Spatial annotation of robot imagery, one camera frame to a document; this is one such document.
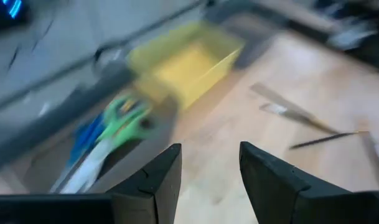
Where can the black orange-tipped paintbrush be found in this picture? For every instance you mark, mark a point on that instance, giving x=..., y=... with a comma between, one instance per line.
x=326, y=140

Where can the yellow plastic bin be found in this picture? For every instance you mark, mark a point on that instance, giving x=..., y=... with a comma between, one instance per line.
x=189, y=68

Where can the grey plastic bin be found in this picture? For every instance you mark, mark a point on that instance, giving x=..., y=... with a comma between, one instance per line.
x=159, y=127

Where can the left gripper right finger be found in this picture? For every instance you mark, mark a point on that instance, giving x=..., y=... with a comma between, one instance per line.
x=270, y=193

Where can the silver-ferruled paintbrush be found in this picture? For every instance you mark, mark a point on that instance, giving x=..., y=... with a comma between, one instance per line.
x=296, y=115

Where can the black computer tower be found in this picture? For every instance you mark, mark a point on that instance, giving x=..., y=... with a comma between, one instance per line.
x=8, y=15

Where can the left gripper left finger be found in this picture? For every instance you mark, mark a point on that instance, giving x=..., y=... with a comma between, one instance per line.
x=158, y=193

